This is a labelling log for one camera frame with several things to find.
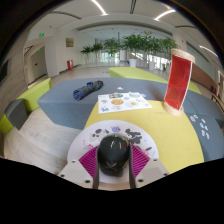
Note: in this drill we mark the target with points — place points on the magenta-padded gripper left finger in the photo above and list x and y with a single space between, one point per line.
87 163

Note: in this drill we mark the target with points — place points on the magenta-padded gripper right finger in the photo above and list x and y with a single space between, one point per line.
140 161

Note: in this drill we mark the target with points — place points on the black computer mouse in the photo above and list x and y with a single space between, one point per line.
113 153

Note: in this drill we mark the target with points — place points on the round white puppy mouse pad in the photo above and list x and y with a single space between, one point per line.
110 128

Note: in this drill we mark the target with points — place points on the white sticker sheet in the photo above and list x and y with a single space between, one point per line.
123 102

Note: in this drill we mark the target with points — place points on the round beige sticker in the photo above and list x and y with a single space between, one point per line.
192 118

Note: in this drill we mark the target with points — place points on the small blue sticker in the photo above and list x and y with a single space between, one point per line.
196 116
201 125

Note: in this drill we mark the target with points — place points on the small pink white sticker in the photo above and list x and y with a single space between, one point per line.
207 135

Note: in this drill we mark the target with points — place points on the rolled dark blue cloth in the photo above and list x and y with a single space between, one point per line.
87 90

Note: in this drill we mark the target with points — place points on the lime green bench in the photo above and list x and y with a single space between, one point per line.
36 93

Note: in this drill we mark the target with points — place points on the grey ottoman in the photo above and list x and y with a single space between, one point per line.
16 113

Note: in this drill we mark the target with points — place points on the red tower with wooden ends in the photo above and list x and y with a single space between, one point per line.
178 81

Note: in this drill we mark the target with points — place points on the red fire extinguisher box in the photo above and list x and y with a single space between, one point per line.
70 64

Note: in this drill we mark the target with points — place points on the row of potted plants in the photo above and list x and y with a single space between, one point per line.
133 43

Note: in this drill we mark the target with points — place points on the green exit sign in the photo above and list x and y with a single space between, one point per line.
41 34

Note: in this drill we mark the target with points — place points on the ceiling light strips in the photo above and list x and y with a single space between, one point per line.
100 7

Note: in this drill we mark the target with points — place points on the gold wall plaque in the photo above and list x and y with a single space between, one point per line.
69 42

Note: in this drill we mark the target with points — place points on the black wall screen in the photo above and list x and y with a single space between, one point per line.
3 71

